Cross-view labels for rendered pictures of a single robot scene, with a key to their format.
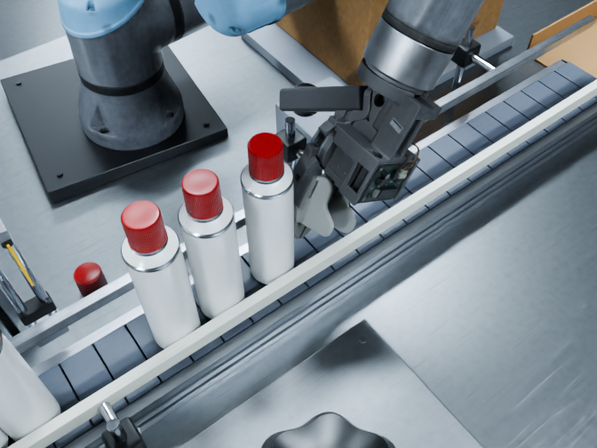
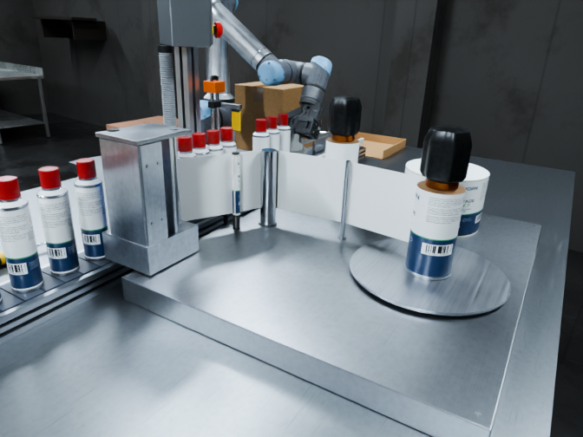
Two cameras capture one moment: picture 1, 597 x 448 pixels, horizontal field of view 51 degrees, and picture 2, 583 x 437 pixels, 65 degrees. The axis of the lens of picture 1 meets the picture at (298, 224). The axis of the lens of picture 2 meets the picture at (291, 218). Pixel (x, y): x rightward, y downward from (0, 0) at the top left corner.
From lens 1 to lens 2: 1.14 m
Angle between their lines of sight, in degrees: 35
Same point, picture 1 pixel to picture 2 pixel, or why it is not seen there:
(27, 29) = not seen: hidden behind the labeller
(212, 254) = (275, 142)
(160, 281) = (266, 142)
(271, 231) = (285, 146)
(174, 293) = not seen: hidden behind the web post
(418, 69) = (317, 94)
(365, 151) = (309, 117)
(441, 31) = (321, 84)
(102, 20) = (204, 114)
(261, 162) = (284, 117)
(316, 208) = (295, 143)
